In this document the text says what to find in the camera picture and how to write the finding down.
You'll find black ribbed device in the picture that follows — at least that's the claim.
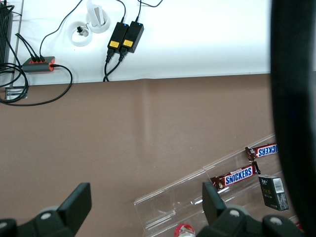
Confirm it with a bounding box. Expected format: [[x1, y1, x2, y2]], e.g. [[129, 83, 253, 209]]
[[0, 4, 13, 65]]

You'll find black looped cable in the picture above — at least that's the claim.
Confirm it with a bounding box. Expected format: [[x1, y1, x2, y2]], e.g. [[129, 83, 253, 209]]
[[0, 63, 74, 107]]

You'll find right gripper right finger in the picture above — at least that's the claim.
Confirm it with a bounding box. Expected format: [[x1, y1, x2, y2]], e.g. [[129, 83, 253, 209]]
[[197, 182, 304, 237]]

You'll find thick blurry black cable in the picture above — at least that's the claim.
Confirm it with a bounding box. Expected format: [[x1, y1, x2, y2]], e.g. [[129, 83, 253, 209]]
[[270, 0, 316, 237]]

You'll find small black box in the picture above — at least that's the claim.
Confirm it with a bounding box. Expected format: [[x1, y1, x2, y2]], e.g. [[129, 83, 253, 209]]
[[258, 174, 289, 212]]

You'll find red white capped container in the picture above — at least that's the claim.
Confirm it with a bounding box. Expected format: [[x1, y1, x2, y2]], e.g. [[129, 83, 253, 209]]
[[174, 223, 196, 237]]

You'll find black adapter power cord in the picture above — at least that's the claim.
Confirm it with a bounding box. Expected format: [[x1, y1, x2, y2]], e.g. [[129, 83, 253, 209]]
[[103, 48, 127, 82], [103, 48, 116, 82]]

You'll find grey orange USB hub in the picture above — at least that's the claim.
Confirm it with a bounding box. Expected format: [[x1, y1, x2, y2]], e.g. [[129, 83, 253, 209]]
[[21, 55, 56, 74]]

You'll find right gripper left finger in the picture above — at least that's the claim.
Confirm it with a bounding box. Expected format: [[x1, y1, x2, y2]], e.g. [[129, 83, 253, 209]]
[[0, 182, 92, 237]]

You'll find white upright plastic piece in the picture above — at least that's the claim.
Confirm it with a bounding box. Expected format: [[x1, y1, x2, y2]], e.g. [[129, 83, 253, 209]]
[[87, 0, 106, 28]]

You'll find brown Snickers bar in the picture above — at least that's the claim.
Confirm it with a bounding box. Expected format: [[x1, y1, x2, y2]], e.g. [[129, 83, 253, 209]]
[[244, 143, 278, 160], [209, 161, 262, 192]]

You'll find silver metal bracket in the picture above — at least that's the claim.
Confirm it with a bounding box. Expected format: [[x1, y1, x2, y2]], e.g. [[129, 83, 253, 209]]
[[5, 86, 28, 100]]

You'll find thin black cable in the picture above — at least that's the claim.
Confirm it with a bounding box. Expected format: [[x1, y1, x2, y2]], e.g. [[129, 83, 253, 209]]
[[118, 0, 127, 23], [135, 0, 164, 23], [39, 0, 83, 57]]

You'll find black power adapter yellow label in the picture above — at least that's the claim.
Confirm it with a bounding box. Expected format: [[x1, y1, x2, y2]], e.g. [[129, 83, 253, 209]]
[[120, 21, 145, 54], [108, 21, 129, 51]]

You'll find grey metal table leg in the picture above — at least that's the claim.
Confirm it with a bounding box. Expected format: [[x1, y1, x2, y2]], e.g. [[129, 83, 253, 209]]
[[11, 0, 25, 89]]

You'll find clear acrylic stepped stand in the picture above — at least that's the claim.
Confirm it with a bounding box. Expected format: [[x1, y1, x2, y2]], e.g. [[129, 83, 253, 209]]
[[134, 133, 304, 237]]

